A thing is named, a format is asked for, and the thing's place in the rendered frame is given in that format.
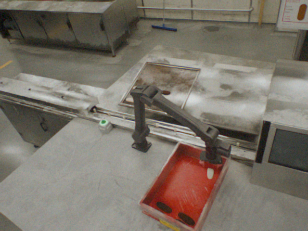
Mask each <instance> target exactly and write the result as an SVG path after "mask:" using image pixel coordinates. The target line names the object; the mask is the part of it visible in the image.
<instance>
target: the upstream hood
mask: <svg viewBox="0 0 308 231"><path fill-rule="evenodd" d="M0 94H2V95H6V96H10V97H14V98H18V99H22V100H25V101H29V102H33V103H36V104H40V105H44V106H48V107H52V108H55V109H60V110H64V111H68V112H71V113H75V114H79V115H83V116H87V115H88V113H89V112H90V109H91V108H92V107H93V106H94V105H97V104H100V103H99V101H98V97H95V96H89V95H85V94H80V93H76V92H71V91H66V90H60V89H55V88H50V87H46V86H42V85H39V84H34V83H29V82H25V81H20V80H15V79H11V78H6V77H0Z"/></svg>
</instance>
